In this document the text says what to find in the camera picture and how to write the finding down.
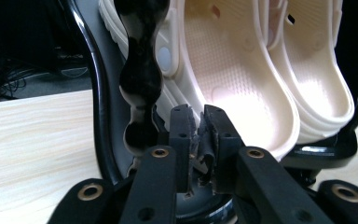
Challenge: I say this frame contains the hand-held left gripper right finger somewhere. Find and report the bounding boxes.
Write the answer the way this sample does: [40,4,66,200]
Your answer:
[202,104,337,224]

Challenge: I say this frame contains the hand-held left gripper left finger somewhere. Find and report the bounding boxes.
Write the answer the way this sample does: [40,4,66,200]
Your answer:
[119,104,198,224]

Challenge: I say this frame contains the red and black two-tier rack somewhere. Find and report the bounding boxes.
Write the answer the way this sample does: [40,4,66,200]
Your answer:
[59,0,358,224]

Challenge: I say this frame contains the cream clog shoe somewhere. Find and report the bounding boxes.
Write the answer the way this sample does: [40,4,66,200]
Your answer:
[259,0,356,145]
[98,0,301,161]

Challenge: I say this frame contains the tangle of dark cables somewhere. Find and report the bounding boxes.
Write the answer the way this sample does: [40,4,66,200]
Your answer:
[0,29,91,104]

